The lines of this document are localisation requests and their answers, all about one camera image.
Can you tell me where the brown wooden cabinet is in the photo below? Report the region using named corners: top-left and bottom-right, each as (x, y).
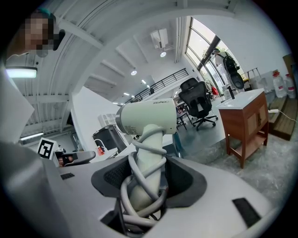
top-left (218, 91), bottom-right (270, 169)

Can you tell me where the white sink basin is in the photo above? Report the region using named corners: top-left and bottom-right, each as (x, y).
top-left (89, 134), bottom-right (175, 163)

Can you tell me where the large glass window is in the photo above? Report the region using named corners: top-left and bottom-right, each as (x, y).
top-left (185, 16), bottom-right (236, 84)

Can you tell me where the white power strip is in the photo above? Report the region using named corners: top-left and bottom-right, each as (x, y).
top-left (267, 108), bottom-right (298, 122)

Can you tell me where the white arched wall shelf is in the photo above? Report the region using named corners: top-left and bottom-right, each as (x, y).
top-left (97, 113), bottom-right (117, 127)

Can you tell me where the white ceiling air conditioner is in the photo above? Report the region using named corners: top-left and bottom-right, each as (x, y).
top-left (150, 28), bottom-right (169, 49)

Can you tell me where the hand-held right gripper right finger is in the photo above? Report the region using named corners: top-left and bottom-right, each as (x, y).
top-left (149, 155), bottom-right (279, 238)

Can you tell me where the black grey floor machine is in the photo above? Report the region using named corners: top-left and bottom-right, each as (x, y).
top-left (92, 126), bottom-right (128, 154)

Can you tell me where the black mezzanine railing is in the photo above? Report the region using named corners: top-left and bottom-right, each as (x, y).
top-left (127, 68), bottom-right (187, 103)

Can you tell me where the wooden slatted pallet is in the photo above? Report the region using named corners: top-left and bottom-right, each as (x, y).
top-left (267, 96), bottom-right (298, 141)

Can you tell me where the cream white hair dryer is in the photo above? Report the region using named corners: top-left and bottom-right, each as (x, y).
top-left (115, 97), bottom-right (178, 234)

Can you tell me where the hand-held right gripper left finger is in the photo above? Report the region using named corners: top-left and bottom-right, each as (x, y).
top-left (43, 155), bottom-right (132, 238)

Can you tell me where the person's left hand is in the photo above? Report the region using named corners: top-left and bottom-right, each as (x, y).
top-left (58, 156), bottom-right (73, 167)

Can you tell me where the black head-worn camera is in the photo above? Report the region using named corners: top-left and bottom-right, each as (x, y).
top-left (53, 29), bottom-right (66, 51)

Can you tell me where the person's head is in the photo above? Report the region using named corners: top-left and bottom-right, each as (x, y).
top-left (9, 7), bottom-right (66, 58)

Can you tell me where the white sink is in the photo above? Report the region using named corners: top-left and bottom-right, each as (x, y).
top-left (216, 88), bottom-right (265, 110)

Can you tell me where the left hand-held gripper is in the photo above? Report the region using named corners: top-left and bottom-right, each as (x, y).
top-left (37, 138), bottom-right (96, 167)

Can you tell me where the clear water jug red label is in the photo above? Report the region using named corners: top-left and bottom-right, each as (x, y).
top-left (272, 72), bottom-right (287, 98)
top-left (285, 73), bottom-right (297, 99)

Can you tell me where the rectangular lit wall lamp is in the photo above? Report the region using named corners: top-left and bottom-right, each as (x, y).
top-left (6, 66), bottom-right (38, 79)

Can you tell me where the black mesh office chair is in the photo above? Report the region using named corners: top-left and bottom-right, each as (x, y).
top-left (178, 78), bottom-right (219, 131)

